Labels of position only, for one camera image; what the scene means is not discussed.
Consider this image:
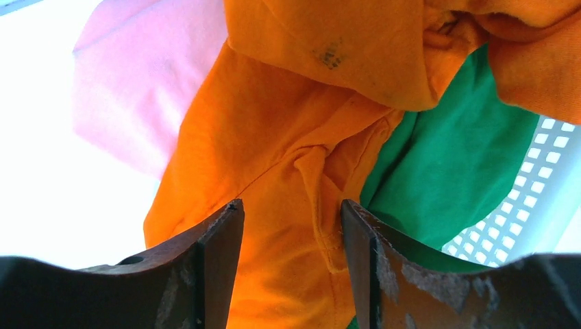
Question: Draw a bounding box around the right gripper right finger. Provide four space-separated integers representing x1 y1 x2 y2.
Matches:
341 199 580 328

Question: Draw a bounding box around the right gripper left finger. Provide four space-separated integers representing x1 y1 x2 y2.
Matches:
1 199 245 328

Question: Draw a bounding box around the orange t shirt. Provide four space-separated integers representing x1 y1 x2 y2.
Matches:
144 1 580 328

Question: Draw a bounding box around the green t shirt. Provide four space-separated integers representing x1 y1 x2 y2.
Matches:
360 46 539 250

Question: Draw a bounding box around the white plastic laundry basket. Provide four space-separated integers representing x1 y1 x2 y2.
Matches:
442 117 580 267

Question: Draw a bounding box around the pink t shirt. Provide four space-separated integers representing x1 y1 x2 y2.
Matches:
72 0 227 178

